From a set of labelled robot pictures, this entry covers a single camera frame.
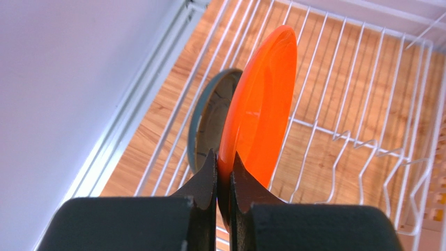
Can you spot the white wire dish rack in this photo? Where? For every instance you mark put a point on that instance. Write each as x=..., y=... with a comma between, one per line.
x=367, y=119

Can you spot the black plate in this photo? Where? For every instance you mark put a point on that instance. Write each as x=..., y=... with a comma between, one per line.
x=209, y=116

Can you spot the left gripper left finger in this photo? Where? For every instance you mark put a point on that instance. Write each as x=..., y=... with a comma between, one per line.
x=185, y=220

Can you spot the orange plate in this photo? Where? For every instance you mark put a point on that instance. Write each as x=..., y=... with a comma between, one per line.
x=257, y=118

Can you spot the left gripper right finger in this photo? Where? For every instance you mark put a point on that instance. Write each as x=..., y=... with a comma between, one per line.
x=261, y=221

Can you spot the aluminium frame rail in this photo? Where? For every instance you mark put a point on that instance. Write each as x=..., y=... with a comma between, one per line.
x=177, y=24

